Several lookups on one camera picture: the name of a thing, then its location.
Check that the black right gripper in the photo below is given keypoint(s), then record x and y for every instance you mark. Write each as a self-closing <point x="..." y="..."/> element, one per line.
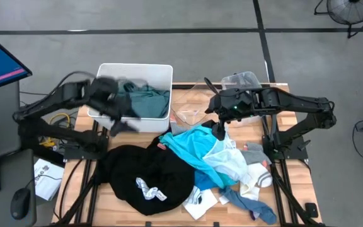
<point x="232" y="101"/>

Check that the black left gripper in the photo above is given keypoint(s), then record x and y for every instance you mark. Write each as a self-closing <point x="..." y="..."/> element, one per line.
<point x="104" y="91"/>

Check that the white sheer cloth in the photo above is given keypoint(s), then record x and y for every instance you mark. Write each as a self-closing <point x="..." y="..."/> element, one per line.
<point x="228" y="160"/>

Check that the cyan shirt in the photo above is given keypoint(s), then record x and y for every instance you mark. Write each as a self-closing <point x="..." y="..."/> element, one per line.
<point x="187" y="148"/>

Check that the grey cloth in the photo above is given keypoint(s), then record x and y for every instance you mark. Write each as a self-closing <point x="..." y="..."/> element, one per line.
<point x="178" y="129"/>

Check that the grey sock orange toe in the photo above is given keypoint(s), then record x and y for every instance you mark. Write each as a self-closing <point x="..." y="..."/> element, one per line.
<point x="254" y="156"/>

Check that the white grey patterned sock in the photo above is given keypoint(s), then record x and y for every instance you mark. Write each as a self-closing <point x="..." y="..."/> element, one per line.
<point x="150" y="190"/>

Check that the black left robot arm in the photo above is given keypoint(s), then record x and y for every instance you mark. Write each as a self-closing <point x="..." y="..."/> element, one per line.
<point x="43" y="104"/>

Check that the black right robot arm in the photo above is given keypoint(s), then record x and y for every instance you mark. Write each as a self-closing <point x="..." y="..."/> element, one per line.
<point x="295" y="101"/>

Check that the teal green cloth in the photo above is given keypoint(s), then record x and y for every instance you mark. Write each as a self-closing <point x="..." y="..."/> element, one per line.
<point x="150" y="104"/>

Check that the shallow clear plastic container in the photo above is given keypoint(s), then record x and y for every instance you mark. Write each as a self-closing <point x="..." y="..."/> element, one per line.
<point x="187" y="104"/>

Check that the white plastic bin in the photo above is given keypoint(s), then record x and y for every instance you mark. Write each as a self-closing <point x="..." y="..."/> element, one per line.
<point x="137" y="71"/>

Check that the large black cloth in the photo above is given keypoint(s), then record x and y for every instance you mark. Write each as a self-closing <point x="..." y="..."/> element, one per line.
<point x="143" y="170"/>

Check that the deep clear plastic container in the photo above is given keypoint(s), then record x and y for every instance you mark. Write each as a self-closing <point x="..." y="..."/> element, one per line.
<point x="241" y="79"/>

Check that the white sock grey stripes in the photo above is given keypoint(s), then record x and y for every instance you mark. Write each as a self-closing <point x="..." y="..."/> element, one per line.
<point x="257" y="179"/>

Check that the white paper tag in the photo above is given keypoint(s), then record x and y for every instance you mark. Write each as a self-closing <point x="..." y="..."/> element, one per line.
<point x="223" y="200"/>

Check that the white cloth dark label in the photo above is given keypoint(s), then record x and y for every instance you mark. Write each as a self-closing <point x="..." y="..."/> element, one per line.
<point x="200" y="206"/>

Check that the blue-grey sock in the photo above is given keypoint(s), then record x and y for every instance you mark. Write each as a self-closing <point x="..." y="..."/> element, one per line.
<point x="247" y="205"/>

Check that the papers on desk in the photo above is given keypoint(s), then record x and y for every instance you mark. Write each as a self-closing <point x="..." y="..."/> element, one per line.
<point x="47" y="179"/>

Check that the black computer mouse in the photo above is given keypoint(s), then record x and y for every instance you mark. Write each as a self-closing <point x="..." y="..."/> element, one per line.
<point x="20" y="203"/>

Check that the black floor fan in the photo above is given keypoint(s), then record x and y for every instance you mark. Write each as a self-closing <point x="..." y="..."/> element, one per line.
<point x="351" y="11"/>

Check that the black aluminium rig frame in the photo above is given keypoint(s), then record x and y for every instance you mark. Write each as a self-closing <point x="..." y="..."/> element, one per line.
<point x="290" y="195"/>

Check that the black plastic bracket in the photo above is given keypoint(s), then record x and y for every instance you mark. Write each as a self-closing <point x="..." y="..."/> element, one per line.
<point x="311" y="209"/>

